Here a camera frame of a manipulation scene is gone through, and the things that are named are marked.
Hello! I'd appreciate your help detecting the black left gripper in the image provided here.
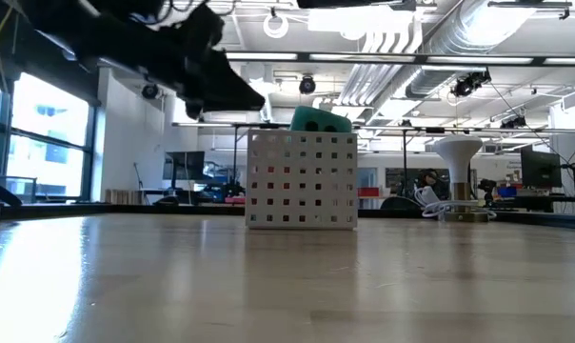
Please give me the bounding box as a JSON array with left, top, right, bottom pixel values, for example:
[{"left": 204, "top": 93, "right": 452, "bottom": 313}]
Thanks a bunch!
[{"left": 143, "top": 3, "right": 268, "bottom": 121}]

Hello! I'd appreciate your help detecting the white perforated basket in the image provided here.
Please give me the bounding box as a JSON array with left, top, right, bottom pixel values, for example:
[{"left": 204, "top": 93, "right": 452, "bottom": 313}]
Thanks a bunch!
[{"left": 245, "top": 128, "right": 359, "bottom": 232}]

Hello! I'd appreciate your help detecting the large green foam die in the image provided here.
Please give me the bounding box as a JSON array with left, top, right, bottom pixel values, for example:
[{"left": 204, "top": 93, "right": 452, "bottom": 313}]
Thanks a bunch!
[{"left": 289, "top": 105, "right": 353, "bottom": 134}]

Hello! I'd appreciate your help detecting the silver ventilation duct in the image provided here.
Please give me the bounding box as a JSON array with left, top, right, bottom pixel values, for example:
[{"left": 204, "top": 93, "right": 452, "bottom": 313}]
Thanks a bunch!
[{"left": 404, "top": 0, "right": 541, "bottom": 99}]

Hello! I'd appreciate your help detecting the black computer monitor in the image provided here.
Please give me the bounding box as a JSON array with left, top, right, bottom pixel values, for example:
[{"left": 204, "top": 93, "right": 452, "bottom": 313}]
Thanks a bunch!
[
  {"left": 163, "top": 151, "right": 207, "bottom": 182},
  {"left": 520, "top": 149, "right": 564, "bottom": 191}
]

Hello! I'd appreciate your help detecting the white lamp cable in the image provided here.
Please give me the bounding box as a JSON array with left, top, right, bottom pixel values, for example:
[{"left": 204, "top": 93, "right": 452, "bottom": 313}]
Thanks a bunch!
[{"left": 413, "top": 185, "right": 499, "bottom": 221}]

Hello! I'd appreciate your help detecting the white hanging cable coil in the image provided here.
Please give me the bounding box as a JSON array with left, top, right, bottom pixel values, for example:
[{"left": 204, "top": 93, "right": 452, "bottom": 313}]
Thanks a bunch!
[{"left": 262, "top": 11, "right": 289, "bottom": 39}]

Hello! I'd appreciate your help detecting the wooden slat stack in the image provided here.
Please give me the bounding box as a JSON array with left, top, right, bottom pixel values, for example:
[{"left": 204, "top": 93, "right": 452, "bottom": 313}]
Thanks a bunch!
[{"left": 105, "top": 189, "right": 144, "bottom": 205}]

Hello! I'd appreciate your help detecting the white mushroom lamp brass base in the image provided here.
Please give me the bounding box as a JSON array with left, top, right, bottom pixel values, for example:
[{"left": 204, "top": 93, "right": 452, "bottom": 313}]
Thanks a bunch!
[{"left": 432, "top": 134, "right": 491, "bottom": 224}]

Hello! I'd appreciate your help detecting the person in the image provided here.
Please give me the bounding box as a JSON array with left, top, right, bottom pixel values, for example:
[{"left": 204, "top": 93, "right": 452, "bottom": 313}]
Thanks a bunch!
[{"left": 413, "top": 167, "right": 453, "bottom": 201}]

